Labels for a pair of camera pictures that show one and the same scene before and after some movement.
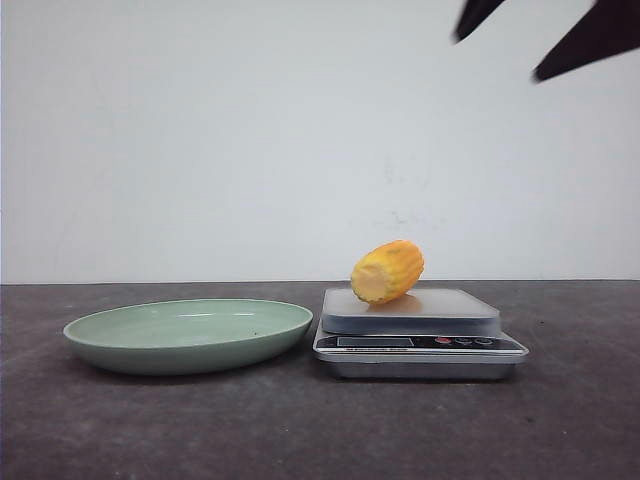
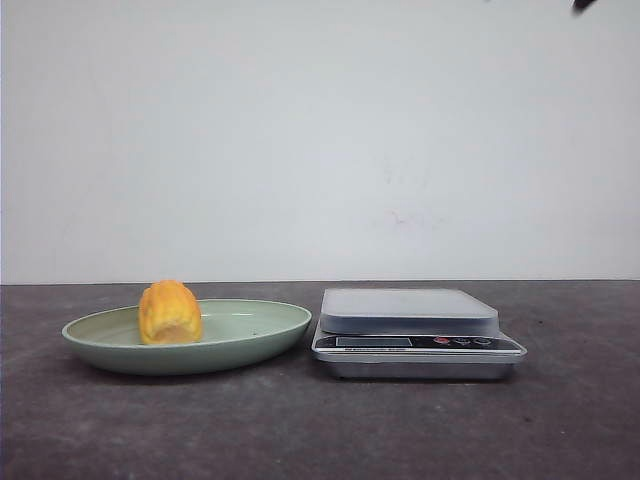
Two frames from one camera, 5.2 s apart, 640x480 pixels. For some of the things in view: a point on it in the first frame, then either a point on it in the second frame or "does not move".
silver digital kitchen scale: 420,334 does not move
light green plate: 187,337 does not move
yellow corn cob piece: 387,271 -> 169,314
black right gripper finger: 612,27 -> 580,5
